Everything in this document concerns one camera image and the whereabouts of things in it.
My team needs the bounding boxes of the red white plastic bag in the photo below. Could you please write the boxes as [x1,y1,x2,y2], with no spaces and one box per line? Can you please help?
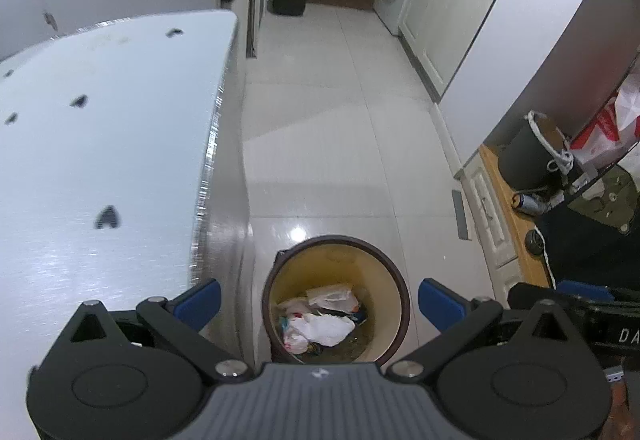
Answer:
[570,72,640,169]

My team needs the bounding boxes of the brown round trash bin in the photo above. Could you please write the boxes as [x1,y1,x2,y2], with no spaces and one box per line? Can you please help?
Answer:
[262,234,410,366]

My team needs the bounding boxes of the clear plastic bag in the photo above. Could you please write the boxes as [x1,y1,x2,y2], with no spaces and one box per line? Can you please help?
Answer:
[306,284,360,313]

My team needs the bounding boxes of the white kitchen cabinets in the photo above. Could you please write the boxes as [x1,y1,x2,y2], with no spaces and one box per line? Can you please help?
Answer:
[399,0,495,96]

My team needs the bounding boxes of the black bucket with white rim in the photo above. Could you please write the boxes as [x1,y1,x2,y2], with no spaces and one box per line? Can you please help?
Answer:
[498,111,574,192]

